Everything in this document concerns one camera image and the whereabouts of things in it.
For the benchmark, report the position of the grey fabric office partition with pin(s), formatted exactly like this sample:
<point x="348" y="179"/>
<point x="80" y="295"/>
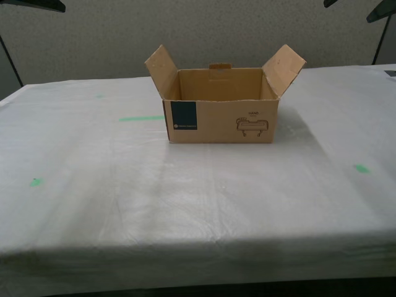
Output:
<point x="201" y="34"/>

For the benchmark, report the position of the cardboard box black stripes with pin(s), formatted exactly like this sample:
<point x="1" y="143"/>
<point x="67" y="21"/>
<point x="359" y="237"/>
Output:
<point x="216" y="123"/>

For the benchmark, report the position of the white translucent table cover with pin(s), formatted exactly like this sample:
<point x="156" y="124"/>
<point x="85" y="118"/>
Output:
<point x="185" y="201"/>

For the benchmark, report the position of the faded green tape strip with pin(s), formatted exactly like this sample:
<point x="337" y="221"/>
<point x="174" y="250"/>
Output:
<point x="140" y="118"/>

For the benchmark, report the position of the dark object at table edge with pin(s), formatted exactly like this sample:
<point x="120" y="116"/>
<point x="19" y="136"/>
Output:
<point x="390" y="73"/>

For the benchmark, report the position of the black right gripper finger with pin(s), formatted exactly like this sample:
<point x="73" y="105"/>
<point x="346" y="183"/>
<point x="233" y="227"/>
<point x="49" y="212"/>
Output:
<point x="383" y="9"/>
<point x="331" y="2"/>

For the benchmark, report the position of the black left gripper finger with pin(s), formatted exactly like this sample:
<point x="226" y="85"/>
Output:
<point x="37" y="3"/>

